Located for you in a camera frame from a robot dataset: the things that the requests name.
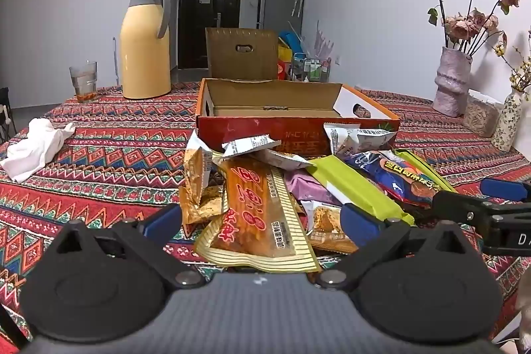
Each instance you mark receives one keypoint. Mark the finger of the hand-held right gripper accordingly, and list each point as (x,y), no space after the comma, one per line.
(456,205)
(504,189)

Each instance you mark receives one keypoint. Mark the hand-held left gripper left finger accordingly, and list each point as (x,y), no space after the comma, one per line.
(164,219)

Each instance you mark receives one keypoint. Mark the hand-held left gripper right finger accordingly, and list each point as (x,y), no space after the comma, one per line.
(359,223)

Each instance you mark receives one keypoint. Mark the blue snack packet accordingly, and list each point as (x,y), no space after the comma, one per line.
(386,175)

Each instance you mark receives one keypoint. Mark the brown snack packet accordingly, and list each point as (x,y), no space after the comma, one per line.
(205,206)
(197,169)

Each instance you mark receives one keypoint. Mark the pink snack packet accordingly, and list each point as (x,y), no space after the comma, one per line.
(307,188)

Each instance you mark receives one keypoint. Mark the orange red snack packet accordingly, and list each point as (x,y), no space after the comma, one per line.
(249,209)

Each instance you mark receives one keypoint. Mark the red cardboard box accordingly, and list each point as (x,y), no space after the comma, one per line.
(232,129)

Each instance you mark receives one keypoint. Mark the orange cracker packet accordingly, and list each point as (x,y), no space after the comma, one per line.
(325,223)

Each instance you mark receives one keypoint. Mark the white speckled vase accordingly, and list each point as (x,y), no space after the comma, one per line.
(507,126)

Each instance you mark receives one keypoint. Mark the clear seed container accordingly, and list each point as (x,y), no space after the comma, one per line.
(481,115)

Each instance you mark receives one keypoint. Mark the white crinkled snack packet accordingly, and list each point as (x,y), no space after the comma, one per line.
(338,135)
(375,138)

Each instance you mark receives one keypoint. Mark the patterned red tablecloth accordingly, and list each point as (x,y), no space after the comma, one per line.
(103,155)

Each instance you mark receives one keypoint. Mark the beige snack packet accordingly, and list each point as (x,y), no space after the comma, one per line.
(284,160)

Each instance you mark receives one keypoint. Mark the yellow flower branch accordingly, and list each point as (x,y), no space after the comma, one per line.
(520,78)

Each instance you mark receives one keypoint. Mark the small white snack packet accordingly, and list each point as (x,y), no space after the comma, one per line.
(249,144)

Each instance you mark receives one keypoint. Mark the pink textured vase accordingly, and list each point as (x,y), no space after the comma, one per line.
(452,84)

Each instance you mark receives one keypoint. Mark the white cloth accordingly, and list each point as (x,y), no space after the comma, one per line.
(33,148)

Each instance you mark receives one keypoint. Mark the clear drinking glass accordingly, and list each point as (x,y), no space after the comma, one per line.
(84,82)

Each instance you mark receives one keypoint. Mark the yellow thermos jug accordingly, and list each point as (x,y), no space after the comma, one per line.
(145,55)

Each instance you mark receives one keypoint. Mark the dried pink roses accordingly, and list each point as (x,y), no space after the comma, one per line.
(460,26)

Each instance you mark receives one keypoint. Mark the red gift box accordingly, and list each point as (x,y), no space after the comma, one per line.
(283,70)

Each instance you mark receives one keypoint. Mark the wooden chair back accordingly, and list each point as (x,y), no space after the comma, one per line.
(224,55)

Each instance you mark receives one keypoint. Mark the black folding chair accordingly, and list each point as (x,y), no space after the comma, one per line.
(4,109)

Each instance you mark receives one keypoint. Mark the dark entrance door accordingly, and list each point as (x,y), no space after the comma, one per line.
(195,26)

